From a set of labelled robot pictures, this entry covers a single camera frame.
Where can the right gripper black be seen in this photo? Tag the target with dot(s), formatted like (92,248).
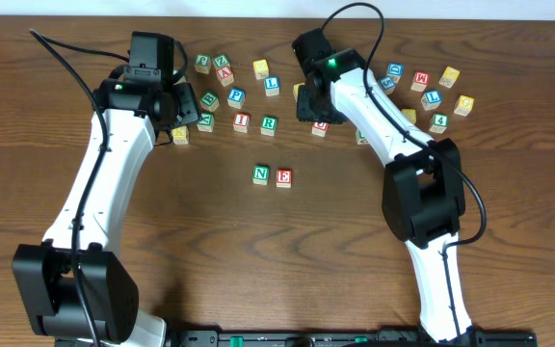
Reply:
(310,110)

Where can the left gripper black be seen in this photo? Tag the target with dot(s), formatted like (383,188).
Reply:
(187,103)

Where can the green R block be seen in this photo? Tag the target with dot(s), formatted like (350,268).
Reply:
(268,125)

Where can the red E block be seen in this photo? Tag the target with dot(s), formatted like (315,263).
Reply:
(284,178)

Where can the green N block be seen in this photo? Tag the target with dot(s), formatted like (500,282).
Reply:
(260,175)

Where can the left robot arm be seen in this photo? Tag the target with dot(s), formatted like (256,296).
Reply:
(72,284)

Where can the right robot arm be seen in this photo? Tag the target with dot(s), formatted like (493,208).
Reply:
(423,196)

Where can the yellow O block left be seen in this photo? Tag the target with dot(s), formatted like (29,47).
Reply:
(296,88)

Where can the green B block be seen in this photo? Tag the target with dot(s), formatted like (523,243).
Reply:
(209,102)

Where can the yellow K block left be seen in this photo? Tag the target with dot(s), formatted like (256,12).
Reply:
(180,135)

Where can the yellow k block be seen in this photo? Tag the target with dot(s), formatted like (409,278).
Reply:
(180,135)
(449,77)

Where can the red U block lower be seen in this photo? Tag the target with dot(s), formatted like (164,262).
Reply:
(319,129)

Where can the blue L block centre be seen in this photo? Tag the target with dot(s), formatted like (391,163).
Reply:
(272,86)

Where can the blue l block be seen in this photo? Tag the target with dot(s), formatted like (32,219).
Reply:
(272,86)
(430,100)

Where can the blue P block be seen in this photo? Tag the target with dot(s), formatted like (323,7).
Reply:
(236,98)

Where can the green J block upper left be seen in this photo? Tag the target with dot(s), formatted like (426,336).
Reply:
(202,63)

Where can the green j block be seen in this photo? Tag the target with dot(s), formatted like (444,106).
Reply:
(202,63)
(360,139)

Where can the red A block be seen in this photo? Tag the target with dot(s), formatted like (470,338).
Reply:
(225,75)

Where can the red I block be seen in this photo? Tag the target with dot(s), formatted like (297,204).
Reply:
(241,122)

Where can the green Z block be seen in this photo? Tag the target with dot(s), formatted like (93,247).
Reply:
(221,61)

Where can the yellow S block top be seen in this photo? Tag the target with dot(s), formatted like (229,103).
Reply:
(261,69)

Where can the yellow s block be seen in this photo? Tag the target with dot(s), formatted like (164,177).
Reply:
(261,69)
(410,115)

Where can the green J block lower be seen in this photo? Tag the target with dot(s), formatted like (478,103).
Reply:
(360,139)

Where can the blue 5 block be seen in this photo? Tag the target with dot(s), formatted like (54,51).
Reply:
(387,85)

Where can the blue D block right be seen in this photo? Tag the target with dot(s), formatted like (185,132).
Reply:
(395,71)

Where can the yellow S block right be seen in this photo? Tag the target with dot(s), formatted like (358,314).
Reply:
(410,115)

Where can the red M block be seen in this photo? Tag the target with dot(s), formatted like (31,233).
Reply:
(420,81)

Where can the blue L block right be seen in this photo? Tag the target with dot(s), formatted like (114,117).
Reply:
(430,100)

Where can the green 4 block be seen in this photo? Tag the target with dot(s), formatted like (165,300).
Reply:
(438,123)

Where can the yellow K block right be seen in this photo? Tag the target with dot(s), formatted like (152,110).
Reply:
(449,77)

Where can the yellow G block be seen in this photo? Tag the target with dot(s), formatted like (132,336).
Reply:
(464,105)

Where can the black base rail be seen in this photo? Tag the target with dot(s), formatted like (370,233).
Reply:
(386,337)

